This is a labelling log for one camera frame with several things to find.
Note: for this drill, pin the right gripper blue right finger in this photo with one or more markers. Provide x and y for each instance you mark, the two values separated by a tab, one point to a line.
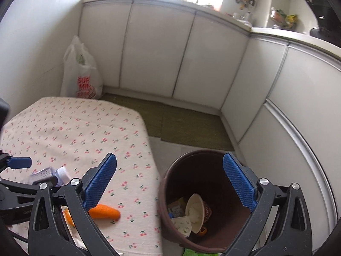
291	232

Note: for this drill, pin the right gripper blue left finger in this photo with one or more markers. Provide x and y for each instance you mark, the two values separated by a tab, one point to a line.
48	233

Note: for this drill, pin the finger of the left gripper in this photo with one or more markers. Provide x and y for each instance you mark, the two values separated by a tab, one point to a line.
9	161

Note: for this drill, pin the orange peel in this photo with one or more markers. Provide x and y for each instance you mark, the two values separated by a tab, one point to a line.
100	211

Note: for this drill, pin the clear plastic water bottle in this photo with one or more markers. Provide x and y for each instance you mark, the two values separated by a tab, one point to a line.
58	177

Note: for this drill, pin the brown round trash bin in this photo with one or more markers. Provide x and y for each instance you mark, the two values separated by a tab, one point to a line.
202	172

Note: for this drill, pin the white kitchen base cabinets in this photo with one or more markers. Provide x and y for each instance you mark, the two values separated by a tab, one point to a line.
277	92

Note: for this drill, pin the cherry pattern tablecloth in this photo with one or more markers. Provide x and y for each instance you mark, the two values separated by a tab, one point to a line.
77	134

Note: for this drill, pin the instant noodle cup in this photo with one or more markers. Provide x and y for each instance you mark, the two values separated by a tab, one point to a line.
198	212

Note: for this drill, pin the white plastic shopping bag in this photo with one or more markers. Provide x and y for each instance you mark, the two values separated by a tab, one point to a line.
81	77

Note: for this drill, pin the green floor mat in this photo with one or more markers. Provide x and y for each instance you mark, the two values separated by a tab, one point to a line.
178	125

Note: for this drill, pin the green yellow packages on counter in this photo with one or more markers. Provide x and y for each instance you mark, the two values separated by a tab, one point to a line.
283	21

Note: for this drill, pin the black camera box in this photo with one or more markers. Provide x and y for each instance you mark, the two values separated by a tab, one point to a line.
4	112

